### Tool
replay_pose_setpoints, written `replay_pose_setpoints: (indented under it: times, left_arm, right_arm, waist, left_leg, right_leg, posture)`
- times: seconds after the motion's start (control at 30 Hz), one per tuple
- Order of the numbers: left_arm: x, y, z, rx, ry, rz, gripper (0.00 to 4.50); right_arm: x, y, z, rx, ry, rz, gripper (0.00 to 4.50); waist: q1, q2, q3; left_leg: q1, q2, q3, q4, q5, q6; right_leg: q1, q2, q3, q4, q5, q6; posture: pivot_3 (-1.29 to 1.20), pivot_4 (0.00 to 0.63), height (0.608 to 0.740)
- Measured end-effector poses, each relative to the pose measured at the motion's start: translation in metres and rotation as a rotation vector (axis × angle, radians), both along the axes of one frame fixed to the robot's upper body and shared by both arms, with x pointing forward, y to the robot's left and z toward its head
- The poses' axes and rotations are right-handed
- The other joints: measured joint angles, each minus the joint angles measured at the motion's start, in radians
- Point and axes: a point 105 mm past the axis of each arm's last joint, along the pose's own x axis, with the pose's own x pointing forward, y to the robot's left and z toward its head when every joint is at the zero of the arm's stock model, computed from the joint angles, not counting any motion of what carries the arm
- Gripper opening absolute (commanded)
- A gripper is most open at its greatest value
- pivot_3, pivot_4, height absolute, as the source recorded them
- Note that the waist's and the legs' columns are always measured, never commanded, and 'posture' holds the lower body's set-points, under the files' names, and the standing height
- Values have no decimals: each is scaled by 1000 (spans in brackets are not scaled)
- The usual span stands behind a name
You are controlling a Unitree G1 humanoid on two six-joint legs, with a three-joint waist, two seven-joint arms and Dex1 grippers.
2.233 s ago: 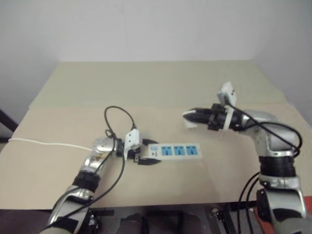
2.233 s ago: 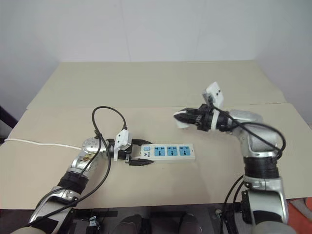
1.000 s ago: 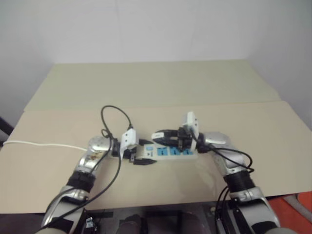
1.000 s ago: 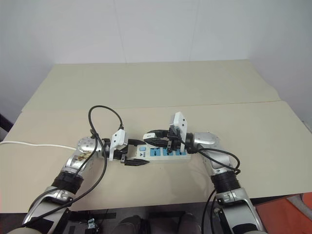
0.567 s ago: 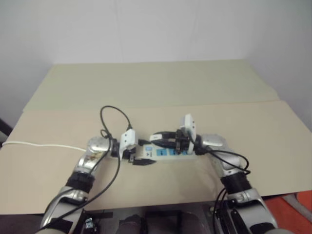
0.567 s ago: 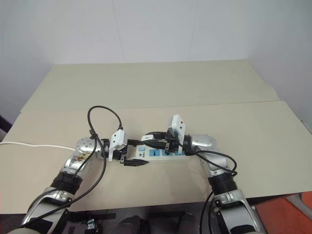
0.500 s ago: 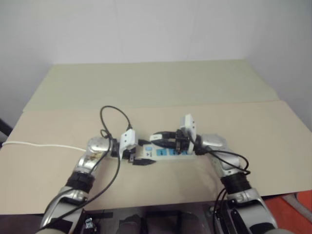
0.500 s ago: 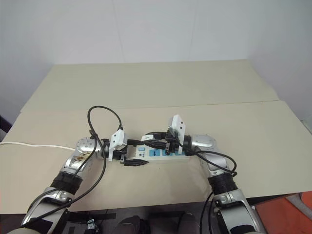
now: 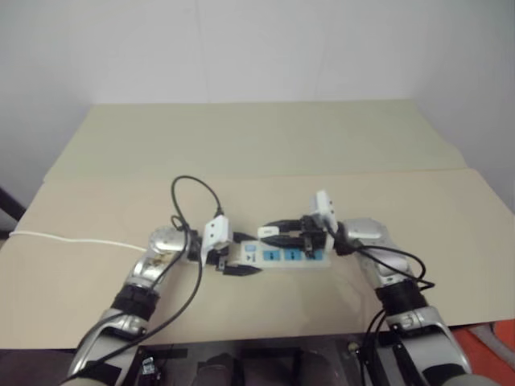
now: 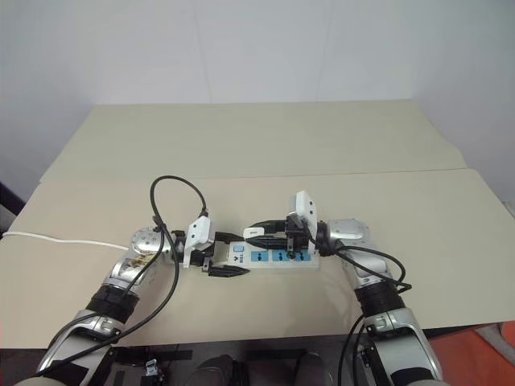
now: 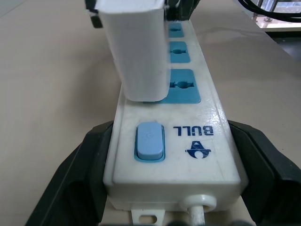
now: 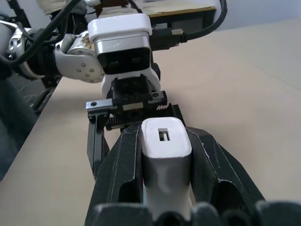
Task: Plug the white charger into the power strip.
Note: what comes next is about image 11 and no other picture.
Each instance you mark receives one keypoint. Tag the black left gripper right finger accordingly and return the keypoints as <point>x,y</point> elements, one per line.
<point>268,183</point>

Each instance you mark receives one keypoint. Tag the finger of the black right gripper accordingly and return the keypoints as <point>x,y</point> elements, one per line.
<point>96,20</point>
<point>179,9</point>

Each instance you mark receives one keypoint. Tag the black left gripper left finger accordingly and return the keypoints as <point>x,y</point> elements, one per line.
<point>77,179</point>

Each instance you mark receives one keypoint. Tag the white charger block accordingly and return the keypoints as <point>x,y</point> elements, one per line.
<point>136,47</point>

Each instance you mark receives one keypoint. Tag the white power strip blue sockets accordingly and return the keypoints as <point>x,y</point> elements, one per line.
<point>188,113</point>

